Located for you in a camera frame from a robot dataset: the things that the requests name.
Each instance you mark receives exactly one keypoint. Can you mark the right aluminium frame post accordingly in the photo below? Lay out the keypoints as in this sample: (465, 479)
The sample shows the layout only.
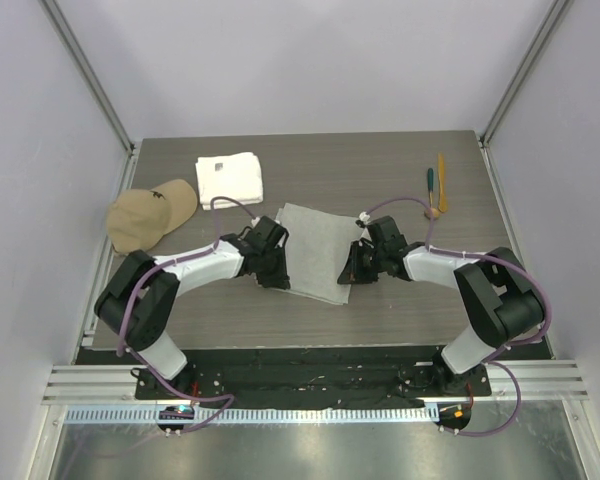
(558, 9)

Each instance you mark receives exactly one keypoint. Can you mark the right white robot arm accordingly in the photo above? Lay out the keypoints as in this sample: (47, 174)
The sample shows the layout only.
(500, 300)

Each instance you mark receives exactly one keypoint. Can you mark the grey cloth napkin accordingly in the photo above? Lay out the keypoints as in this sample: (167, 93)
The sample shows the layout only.
(317, 251)

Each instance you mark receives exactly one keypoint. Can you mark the tan baseball cap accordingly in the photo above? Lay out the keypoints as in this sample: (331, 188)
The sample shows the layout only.
(139, 218)

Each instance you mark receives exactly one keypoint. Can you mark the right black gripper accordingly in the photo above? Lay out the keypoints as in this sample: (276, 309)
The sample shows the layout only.
(353, 273)

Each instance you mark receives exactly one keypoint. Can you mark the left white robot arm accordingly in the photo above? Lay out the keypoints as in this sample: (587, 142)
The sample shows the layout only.
(137, 302)

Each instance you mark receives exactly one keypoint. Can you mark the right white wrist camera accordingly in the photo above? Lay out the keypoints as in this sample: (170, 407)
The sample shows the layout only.
(362, 222)

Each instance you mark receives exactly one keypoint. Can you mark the white folded towel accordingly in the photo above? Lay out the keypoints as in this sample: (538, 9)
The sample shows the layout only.
(237, 176)

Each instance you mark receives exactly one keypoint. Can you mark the aluminium frame post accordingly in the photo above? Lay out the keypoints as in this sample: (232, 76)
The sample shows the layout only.
(558, 9)
(79, 58)

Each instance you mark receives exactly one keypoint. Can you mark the yellow wooden knife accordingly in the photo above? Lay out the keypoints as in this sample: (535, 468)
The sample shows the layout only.
(442, 199)

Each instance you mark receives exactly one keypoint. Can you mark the perforated cable duct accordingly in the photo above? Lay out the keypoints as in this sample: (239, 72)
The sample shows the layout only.
(178, 414)

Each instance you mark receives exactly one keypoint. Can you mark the green handled wooden spoon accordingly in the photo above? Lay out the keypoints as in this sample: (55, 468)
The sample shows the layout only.
(431, 212)

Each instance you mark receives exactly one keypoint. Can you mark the left aluminium frame post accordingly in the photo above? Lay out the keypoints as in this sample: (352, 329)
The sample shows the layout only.
(79, 58)

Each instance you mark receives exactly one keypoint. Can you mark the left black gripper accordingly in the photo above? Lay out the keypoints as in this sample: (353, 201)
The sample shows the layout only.
(280, 279)

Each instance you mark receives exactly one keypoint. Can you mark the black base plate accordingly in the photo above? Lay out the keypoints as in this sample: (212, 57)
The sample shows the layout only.
(317, 378)

